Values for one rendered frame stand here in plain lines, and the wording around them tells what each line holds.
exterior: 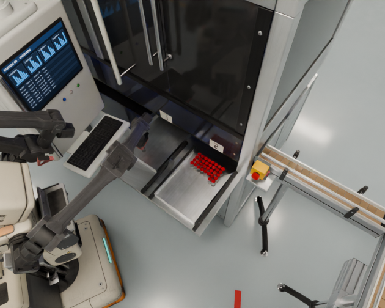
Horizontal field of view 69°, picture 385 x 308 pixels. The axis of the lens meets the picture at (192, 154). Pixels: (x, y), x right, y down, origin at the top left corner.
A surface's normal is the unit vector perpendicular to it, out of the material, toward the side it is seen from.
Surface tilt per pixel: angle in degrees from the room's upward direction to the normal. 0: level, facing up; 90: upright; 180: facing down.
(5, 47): 90
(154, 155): 0
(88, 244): 0
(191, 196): 0
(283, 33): 90
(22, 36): 90
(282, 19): 90
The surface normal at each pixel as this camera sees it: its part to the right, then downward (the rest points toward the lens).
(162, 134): -0.01, -0.53
